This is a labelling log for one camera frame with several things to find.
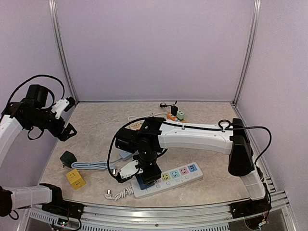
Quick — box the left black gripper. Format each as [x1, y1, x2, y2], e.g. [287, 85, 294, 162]
[27, 108, 77, 141]

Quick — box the blue cube socket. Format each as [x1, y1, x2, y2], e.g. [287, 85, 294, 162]
[136, 175, 155, 190]

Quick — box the white power strip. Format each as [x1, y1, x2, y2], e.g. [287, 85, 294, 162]
[103, 161, 204, 202]

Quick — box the dark green cube socket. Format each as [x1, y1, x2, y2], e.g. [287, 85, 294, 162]
[60, 151, 77, 168]

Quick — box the blue-grey power strip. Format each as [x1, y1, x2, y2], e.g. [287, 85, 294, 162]
[71, 151, 133, 170]

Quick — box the yellow cube socket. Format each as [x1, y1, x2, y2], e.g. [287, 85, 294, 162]
[66, 169, 86, 190]

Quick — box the beige plug adapter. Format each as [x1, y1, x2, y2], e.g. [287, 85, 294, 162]
[129, 122, 142, 130]

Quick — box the orange power strip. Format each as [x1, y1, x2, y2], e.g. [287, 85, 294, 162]
[127, 111, 186, 123]

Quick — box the mint green plug adapter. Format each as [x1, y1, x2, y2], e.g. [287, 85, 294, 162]
[176, 110, 185, 121]

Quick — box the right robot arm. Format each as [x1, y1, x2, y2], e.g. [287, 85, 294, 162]
[108, 117, 271, 214]

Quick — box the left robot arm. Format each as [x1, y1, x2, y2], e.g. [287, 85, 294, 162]
[0, 84, 77, 217]

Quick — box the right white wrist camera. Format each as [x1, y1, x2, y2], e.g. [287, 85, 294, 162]
[116, 160, 143, 183]

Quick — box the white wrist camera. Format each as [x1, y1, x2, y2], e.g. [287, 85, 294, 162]
[51, 97, 76, 119]
[116, 160, 143, 183]

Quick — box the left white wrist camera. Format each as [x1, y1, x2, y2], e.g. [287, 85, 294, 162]
[51, 97, 76, 119]

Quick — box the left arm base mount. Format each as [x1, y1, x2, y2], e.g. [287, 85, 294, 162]
[41, 201, 84, 219]

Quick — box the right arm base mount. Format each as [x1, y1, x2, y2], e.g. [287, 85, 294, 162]
[230, 200, 271, 219]

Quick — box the left aluminium frame post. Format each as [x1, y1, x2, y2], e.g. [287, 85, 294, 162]
[48, 0, 79, 103]

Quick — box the aluminium frame post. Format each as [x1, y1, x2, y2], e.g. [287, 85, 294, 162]
[48, 0, 79, 103]
[232, 0, 261, 107]

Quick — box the aluminium front rail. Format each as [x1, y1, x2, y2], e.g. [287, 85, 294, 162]
[17, 191, 297, 231]

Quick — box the right aluminium frame post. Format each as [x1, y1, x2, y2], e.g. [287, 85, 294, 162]
[232, 0, 261, 107]

